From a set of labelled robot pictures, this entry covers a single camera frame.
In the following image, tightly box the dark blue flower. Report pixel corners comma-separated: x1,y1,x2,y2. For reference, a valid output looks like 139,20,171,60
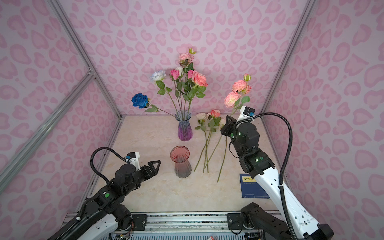
132,93,174,117

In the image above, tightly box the hot pink rose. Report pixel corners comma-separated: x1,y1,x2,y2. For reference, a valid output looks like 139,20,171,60
187,70,194,81

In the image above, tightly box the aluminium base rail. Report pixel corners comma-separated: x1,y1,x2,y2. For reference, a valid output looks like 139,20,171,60
56,209,316,240

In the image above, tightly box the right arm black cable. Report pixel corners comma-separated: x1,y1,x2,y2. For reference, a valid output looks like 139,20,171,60
239,112,301,240

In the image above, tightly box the small pink rose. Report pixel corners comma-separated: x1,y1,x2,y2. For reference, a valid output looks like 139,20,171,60
224,74,252,116

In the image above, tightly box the pale peach rose spray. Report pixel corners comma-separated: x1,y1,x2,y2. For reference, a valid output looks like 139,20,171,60
217,118,228,183

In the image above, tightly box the blue booklet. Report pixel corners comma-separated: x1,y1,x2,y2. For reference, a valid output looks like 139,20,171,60
240,174,270,199

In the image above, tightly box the cream rose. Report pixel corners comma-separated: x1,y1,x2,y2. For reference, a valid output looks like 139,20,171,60
194,113,210,171

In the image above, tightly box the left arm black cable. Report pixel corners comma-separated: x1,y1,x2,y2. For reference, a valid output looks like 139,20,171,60
89,146,127,184

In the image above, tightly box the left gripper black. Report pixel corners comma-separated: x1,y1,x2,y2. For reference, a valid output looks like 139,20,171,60
124,159,161,197

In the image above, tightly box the red grey glass vase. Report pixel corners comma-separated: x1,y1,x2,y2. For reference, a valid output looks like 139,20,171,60
170,146,192,179

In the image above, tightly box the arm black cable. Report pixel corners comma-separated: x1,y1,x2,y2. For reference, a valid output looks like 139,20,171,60
89,146,127,184
239,112,301,240

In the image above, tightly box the purple blue glass vase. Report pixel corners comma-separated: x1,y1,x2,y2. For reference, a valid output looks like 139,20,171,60
175,110,193,142

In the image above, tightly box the magenta pink rose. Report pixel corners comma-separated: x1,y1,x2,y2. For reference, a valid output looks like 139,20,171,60
170,69,182,111

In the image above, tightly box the pink white rose with bud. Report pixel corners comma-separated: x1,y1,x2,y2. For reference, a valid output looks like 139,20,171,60
178,48,196,110

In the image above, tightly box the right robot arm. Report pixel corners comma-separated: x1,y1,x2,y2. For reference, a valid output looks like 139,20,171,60
221,116,334,240

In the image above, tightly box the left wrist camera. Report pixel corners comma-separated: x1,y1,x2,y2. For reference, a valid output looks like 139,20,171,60
125,152,141,171

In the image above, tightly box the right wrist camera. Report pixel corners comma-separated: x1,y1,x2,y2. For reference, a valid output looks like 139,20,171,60
237,106,256,122

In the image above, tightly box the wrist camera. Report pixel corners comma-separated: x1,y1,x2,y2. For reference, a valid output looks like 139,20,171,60
237,106,256,122
125,152,141,171

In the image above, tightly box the coral pink rose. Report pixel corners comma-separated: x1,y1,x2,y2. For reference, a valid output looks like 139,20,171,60
203,109,222,173

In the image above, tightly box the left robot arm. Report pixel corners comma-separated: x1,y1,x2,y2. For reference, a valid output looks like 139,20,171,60
49,161,161,240

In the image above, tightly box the pale blue white rose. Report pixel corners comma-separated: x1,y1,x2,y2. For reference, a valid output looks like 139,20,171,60
148,70,178,117

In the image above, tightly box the large salmon pink rose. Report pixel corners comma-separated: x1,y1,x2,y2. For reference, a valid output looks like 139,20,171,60
182,70,209,111

